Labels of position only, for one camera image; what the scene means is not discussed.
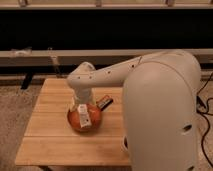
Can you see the white gripper with label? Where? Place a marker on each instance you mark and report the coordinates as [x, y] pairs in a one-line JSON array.
[[81, 115]]

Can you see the wooden table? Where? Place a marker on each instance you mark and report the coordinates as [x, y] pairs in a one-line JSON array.
[[50, 141]]

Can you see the grey horizontal rail beam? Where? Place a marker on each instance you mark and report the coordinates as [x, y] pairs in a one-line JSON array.
[[15, 58]]

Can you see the orange bowl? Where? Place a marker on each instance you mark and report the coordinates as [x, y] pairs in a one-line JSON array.
[[95, 114]]

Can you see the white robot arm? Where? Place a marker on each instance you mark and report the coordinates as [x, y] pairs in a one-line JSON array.
[[159, 106]]

